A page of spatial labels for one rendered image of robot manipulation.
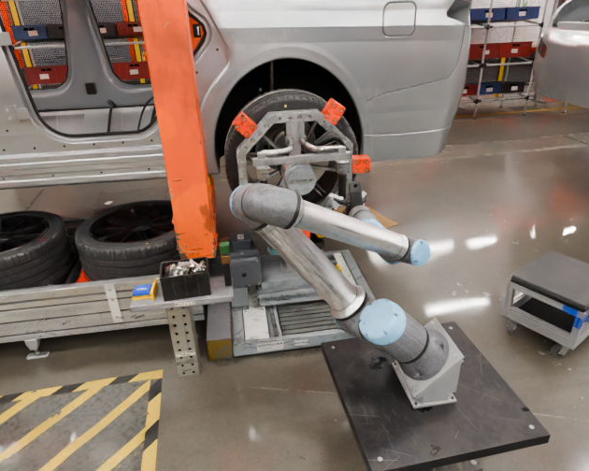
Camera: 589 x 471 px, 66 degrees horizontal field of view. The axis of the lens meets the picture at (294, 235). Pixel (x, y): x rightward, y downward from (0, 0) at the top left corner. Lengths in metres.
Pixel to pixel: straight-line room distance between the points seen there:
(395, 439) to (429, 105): 1.74
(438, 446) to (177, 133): 1.46
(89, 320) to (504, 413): 1.86
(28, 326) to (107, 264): 0.47
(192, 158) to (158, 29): 0.49
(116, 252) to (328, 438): 1.31
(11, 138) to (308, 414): 1.94
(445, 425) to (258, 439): 0.74
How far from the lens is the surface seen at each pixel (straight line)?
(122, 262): 2.38
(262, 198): 1.29
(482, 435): 1.68
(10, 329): 2.60
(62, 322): 2.50
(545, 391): 2.37
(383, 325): 1.49
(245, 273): 2.33
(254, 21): 2.36
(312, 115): 2.07
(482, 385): 1.84
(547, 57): 4.48
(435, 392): 1.68
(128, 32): 6.03
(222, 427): 2.04
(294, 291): 2.45
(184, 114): 1.88
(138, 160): 2.50
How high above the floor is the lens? 1.54
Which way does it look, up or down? 27 degrees down
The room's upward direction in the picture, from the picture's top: 2 degrees counter-clockwise
